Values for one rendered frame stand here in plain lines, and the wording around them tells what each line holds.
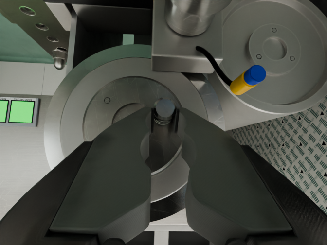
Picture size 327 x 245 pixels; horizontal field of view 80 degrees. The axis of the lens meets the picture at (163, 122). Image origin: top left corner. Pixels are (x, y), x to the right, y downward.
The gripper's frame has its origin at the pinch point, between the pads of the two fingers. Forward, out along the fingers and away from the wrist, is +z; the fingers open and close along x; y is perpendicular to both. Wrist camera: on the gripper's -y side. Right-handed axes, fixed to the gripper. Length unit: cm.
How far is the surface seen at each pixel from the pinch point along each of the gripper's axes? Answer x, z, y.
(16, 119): -33.1, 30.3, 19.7
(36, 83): -170, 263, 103
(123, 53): -3.4, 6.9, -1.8
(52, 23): -20.7, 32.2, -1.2
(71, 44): -8.0, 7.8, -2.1
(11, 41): -177, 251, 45
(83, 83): -6.2, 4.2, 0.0
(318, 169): 15.6, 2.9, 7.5
